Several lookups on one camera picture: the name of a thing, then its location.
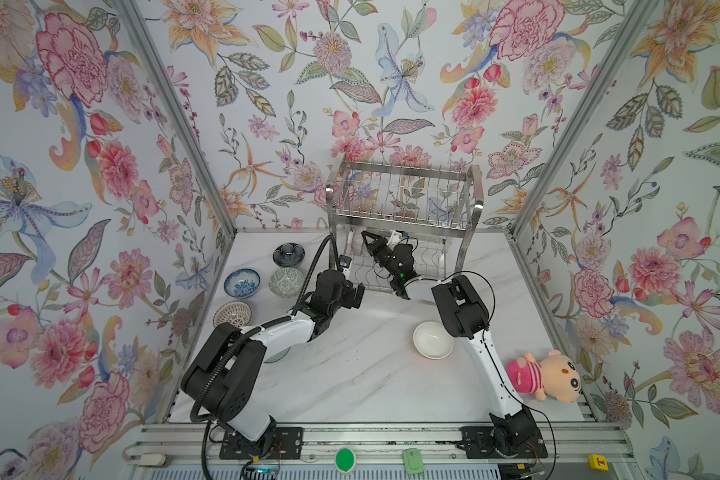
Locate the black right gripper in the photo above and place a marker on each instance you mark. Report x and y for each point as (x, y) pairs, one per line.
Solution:
(378, 247)

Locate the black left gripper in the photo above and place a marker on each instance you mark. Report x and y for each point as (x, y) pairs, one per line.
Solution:
(350, 301)

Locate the stainless steel dish rack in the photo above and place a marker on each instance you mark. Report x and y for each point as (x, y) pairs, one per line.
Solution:
(438, 207)

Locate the white bowl orange outside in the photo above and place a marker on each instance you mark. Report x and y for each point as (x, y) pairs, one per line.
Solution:
(432, 341)

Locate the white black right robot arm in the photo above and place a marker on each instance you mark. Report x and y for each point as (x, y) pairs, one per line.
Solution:
(464, 316)

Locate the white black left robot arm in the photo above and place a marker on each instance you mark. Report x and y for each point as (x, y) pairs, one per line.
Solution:
(221, 378)

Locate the green geometric pattern bowl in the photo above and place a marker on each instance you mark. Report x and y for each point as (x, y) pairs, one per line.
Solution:
(286, 282)

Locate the black patterned bowl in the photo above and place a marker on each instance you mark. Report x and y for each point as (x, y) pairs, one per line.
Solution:
(289, 255)

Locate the pale green bowl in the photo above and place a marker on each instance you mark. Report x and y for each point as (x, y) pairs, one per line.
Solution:
(277, 357)

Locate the blue floral bowl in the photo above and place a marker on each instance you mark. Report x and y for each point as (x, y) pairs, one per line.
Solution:
(242, 283)

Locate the white lattice pattern bowl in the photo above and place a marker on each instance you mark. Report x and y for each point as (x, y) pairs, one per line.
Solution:
(235, 313)

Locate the light green rectangular device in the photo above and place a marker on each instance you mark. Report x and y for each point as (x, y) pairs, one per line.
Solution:
(413, 462)

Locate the pink plush pig toy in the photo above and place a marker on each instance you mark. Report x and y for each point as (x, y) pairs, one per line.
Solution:
(556, 376)

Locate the yellow tag block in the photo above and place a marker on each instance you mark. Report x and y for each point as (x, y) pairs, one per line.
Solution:
(598, 462)

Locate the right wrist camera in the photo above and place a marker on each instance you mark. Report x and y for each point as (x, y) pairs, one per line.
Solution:
(398, 237)

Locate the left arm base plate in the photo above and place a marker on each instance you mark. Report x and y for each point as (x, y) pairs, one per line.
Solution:
(279, 443)

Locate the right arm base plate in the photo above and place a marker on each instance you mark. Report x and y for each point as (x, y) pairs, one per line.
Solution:
(487, 442)

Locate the aluminium front rail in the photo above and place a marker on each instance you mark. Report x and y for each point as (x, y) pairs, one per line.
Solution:
(566, 443)

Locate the white plug on rail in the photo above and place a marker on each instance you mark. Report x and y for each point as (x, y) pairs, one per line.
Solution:
(152, 460)

